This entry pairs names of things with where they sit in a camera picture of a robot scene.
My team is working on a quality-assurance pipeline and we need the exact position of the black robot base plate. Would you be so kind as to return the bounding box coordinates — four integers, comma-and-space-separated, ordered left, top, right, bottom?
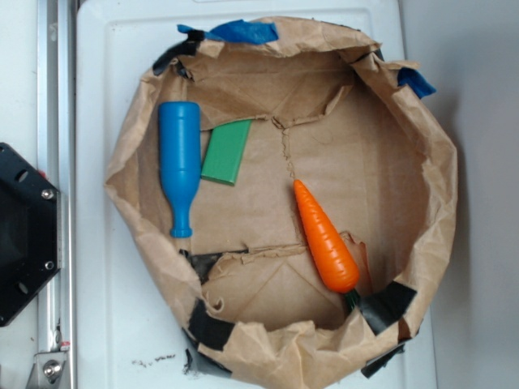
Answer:
1, 143, 59, 327

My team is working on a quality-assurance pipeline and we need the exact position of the brown paper bag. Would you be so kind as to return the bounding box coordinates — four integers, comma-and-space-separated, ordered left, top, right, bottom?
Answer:
105, 16, 457, 388

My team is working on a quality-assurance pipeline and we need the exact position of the aluminium frame rail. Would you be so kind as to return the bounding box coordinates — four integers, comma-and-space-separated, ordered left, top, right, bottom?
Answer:
36, 1, 80, 388

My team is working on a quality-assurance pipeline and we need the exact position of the metal corner bracket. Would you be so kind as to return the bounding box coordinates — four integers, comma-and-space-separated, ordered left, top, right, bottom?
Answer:
25, 351, 71, 389

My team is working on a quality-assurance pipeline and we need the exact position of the orange toy carrot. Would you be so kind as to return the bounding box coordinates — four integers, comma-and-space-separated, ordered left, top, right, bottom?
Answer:
293, 179, 360, 312

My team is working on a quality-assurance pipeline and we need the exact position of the blue plastic bottle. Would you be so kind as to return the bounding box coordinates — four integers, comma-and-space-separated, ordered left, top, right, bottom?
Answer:
158, 101, 201, 238

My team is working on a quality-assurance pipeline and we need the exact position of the green rectangular block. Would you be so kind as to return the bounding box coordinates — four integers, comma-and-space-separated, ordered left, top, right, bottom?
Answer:
201, 120, 251, 186

